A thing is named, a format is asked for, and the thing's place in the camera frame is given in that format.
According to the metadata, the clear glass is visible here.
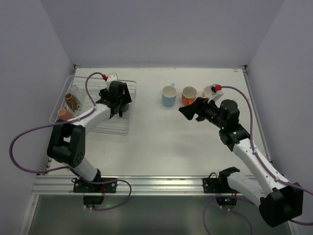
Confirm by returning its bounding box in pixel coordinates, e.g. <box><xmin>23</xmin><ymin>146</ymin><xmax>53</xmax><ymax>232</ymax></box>
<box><xmin>71</xmin><ymin>85</ymin><xmax>86</xmax><ymax>110</ymax></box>

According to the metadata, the pink mug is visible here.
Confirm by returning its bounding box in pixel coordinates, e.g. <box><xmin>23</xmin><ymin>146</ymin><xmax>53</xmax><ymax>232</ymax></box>
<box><xmin>57</xmin><ymin>108</ymin><xmax>74</xmax><ymax>121</ymax></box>

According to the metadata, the brown mug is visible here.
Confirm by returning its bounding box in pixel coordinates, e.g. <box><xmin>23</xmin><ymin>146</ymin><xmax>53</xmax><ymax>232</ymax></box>
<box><xmin>65</xmin><ymin>93</ymin><xmax>80</xmax><ymax>111</ymax></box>

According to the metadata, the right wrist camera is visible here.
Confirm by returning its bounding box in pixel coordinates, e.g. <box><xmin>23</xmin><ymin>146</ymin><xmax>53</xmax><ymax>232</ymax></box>
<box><xmin>210</xmin><ymin>84</ymin><xmax>224</xmax><ymax>102</ymax></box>

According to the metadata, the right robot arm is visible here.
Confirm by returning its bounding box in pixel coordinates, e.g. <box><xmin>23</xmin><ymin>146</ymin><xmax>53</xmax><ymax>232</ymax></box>
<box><xmin>179</xmin><ymin>97</ymin><xmax>303</xmax><ymax>227</ymax></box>

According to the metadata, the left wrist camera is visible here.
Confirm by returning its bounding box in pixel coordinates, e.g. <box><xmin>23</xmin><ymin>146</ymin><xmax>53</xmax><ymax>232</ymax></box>
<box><xmin>102</xmin><ymin>73</ymin><xmax>118</xmax><ymax>89</ymax></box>

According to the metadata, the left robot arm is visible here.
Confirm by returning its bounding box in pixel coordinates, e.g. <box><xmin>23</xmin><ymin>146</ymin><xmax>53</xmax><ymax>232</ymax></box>
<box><xmin>47</xmin><ymin>80</ymin><xmax>132</xmax><ymax>184</ymax></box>

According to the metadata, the white mug gold rim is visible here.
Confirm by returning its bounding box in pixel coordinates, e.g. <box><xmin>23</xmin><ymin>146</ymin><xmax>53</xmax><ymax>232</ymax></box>
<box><xmin>202</xmin><ymin>86</ymin><xmax>213</xmax><ymax>99</ymax></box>

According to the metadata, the dark green mug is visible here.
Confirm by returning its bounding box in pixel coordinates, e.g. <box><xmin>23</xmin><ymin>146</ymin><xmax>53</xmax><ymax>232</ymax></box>
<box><xmin>121</xmin><ymin>103</ymin><xmax>130</xmax><ymax>113</ymax></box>

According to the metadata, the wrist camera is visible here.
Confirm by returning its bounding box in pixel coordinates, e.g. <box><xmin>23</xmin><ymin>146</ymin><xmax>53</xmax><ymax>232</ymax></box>
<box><xmin>102</xmin><ymin>73</ymin><xmax>118</xmax><ymax>89</ymax></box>
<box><xmin>210</xmin><ymin>84</ymin><xmax>224</xmax><ymax>102</ymax></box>

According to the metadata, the light blue mug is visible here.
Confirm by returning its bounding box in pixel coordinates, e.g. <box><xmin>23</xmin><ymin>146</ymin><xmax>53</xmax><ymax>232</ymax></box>
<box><xmin>162</xmin><ymin>83</ymin><xmax>177</xmax><ymax>107</ymax></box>

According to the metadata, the clear dish rack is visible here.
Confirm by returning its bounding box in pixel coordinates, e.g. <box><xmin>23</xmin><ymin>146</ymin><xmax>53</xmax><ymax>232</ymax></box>
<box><xmin>49</xmin><ymin>75</ymin><xmax>137</xmax><ymax>135</ymax></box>

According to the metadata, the orange mug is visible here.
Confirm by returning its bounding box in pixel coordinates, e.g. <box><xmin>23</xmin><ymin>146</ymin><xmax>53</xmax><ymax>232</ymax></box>
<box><xmin>181</xmin><ymin>86</ymin><xmax>197</xmax><ymax>106</ymax></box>

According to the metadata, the aluminium rail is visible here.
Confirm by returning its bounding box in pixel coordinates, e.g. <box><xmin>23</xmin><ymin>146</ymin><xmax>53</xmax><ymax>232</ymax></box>
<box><xmin>30</xmin><ymin>173</ymin><xmax>288</xmax><ymax>196</ymax></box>

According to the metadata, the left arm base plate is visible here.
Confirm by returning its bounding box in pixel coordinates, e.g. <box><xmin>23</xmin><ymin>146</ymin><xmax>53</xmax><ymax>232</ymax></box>
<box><xmin>71</xmin><ymin>178</ymin><xmax>117</xmax><ymax>209</ymax></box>

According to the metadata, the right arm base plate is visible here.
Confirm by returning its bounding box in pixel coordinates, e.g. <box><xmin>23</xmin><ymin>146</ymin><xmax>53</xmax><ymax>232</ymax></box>
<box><xmin>202</xmin><ymin>172</ymin><xmax>238</xmax><ymax>210</ymax></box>

